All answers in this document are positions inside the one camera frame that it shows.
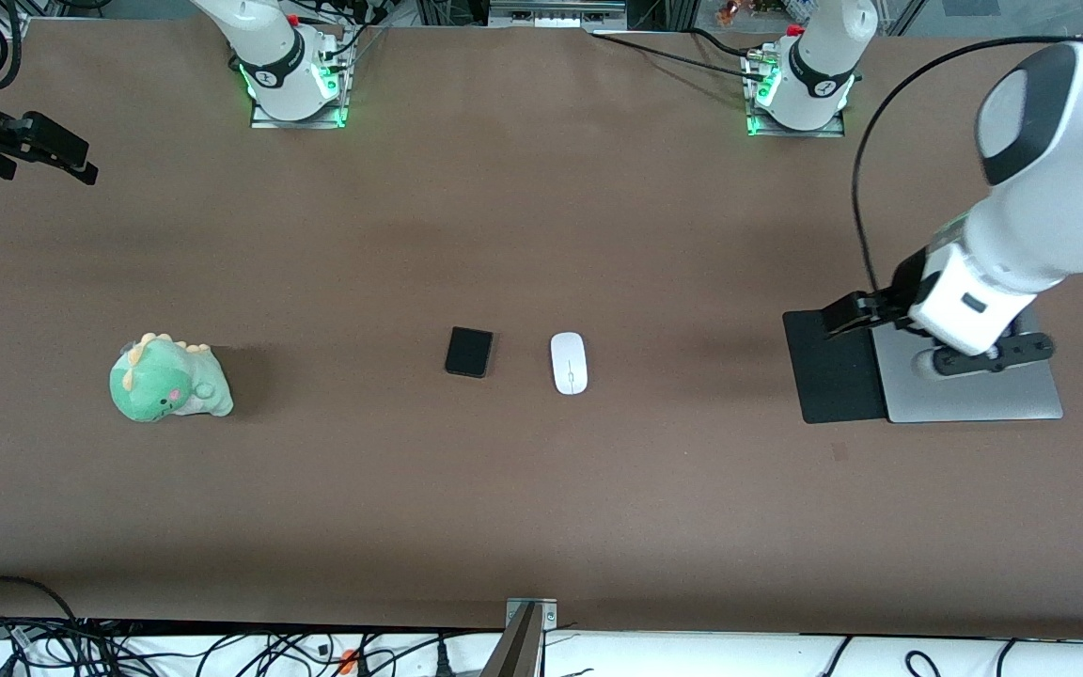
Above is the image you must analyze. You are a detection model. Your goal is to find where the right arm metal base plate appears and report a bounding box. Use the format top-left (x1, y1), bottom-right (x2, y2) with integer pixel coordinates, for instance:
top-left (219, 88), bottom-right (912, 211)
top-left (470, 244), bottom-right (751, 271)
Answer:
top-left (248, 89), bottom-right (352, 131)

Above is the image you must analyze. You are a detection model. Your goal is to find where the short black base cable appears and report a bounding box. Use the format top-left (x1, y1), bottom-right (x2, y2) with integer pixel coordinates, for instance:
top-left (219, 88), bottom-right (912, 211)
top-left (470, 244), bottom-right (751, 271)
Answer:
top-left (687, 26), bottom-right (763, 57)

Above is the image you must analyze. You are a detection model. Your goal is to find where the white computer mouse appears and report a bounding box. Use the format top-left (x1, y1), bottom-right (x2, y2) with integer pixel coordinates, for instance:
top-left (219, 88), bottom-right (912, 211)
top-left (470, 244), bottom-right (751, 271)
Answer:
top-left (550, 332), bottom-right (589, 396)

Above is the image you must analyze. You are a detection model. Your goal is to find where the silver closed laptop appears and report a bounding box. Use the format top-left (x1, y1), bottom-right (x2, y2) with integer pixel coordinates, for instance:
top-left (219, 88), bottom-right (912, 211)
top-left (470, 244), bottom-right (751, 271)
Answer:
top-left (869, 306), bottom-right (1064, 424)

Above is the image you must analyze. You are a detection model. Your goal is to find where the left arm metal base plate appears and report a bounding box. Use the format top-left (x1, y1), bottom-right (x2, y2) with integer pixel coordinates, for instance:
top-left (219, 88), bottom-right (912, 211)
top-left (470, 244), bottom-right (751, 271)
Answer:
top-left (744, 52), bottom-right (848, 139)

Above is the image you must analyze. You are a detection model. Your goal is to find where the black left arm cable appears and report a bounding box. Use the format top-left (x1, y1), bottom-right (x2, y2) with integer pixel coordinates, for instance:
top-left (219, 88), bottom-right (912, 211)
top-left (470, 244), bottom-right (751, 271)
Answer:
top-left (850, 36), bottom-right (1083, 294)

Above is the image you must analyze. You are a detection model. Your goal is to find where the dark camera mount post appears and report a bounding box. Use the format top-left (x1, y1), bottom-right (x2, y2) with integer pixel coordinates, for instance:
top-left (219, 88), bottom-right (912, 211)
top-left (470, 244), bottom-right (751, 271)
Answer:
top-left (482, 602), bottom-right (542, 677)

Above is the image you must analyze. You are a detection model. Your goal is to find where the small black square box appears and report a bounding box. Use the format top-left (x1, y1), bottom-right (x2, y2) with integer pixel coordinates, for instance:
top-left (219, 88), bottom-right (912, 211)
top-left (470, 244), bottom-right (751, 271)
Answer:
top-left (445, 326), bottom-right (494, 379)

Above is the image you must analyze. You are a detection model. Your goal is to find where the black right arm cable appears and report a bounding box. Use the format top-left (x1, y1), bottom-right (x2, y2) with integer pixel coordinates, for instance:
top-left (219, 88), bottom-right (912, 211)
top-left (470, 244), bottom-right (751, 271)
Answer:
top-left (0, 0), bottom-right (27, 92)

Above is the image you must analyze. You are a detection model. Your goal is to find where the black base cable bundle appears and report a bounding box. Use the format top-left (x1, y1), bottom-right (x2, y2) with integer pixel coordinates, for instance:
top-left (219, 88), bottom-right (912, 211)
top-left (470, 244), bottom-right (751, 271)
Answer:
top-left (302, 0), bottom-right (387, 57)

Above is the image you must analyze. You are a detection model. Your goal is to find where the long black base cable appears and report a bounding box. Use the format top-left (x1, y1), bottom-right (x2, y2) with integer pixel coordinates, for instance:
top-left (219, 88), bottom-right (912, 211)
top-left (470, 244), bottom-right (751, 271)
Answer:
top-left (589, 31), bottom-right (768, 81)

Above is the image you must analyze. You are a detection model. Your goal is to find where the grey metal box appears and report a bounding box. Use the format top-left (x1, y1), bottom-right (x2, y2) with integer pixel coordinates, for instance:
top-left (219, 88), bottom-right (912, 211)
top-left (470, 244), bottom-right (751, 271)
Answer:
top-left (488, 0), bottom-right (628, 28)

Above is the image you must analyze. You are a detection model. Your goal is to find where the metal table edge bracket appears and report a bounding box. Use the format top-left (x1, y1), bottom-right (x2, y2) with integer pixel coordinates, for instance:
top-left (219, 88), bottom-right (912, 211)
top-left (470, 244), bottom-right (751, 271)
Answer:
top-left (506, 598), bottom-right (558, 631)

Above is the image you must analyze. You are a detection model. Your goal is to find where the black mouse pad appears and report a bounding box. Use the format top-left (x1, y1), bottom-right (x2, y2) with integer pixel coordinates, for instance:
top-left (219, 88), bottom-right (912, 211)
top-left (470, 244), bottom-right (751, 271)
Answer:
top-left (782, 308), bottom-right (888, 425)

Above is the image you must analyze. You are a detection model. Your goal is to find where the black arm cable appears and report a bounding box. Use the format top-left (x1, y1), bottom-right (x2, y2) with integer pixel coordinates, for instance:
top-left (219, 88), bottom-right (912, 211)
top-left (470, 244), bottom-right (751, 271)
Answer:
top-left (0, 0), bottom-right (27, 92)
top-left (850, 36), bottom-right (1083, 294)

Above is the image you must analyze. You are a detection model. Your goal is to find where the green dinosaur plush toy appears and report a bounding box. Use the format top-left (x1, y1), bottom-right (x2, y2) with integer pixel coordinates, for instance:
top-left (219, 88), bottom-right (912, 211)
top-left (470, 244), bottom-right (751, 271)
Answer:
top-left (109, 332), bottom-right (234, 423)

